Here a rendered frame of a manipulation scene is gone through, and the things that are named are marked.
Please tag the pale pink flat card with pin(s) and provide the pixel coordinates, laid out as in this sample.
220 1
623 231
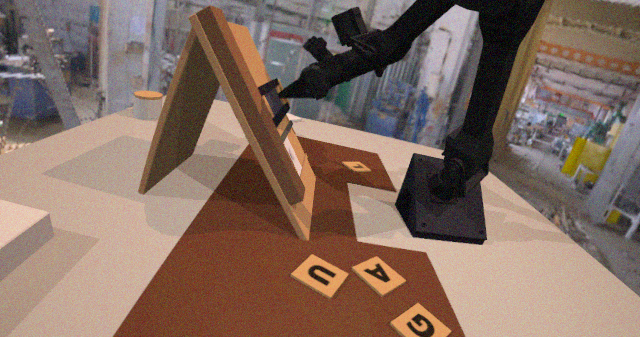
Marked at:
293 118

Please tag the white paper ticket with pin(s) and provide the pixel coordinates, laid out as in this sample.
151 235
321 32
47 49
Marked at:
293 155

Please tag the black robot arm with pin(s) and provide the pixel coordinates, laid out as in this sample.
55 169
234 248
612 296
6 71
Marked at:
503 25

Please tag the grey cylindrical canister with orange lid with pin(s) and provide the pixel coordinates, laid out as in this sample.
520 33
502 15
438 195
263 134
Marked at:
147 105

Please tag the wooden a-frame board stand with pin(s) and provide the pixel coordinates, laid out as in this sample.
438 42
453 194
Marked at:
220 53

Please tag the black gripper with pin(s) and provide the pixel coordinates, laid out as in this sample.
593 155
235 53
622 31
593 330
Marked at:
315 82

